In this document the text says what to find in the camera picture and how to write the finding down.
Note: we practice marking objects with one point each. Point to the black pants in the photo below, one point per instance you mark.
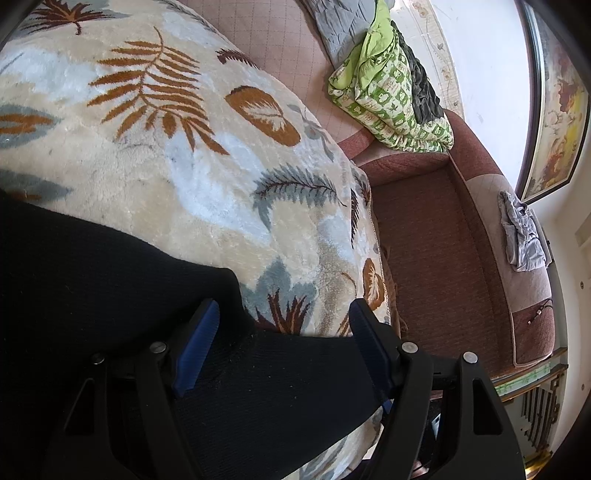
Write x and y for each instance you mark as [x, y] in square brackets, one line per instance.
[115, 286]

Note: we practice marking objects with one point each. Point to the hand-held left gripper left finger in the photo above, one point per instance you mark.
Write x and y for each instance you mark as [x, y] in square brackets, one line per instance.
[198, 347]

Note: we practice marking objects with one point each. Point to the gold metal railing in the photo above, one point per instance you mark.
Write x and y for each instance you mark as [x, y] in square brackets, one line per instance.
[535, 406]

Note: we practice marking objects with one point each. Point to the light grey garment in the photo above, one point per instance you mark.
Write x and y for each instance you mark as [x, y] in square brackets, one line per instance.
[521, 235]

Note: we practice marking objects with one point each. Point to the green patterned folded quilt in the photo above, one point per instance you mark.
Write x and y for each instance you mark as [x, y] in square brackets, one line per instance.
[383, 92]

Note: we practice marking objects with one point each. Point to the grey quilted blanket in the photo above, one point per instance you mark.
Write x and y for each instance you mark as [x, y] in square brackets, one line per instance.
[332, 23]

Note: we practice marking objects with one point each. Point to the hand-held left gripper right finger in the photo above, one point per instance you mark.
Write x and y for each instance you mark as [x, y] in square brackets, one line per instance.
[370, 344]

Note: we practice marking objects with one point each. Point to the reddish brown sofa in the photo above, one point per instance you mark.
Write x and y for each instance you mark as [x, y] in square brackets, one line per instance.
[438, 230]

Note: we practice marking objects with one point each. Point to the dark grey cloth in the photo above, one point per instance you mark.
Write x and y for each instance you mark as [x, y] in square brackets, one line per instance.
[422, 87]

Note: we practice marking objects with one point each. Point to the framed wall picture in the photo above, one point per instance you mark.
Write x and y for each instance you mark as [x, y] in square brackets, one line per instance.
[558, 115]

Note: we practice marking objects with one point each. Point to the leaf print plush blanket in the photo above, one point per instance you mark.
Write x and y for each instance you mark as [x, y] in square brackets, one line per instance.
[184, 184]

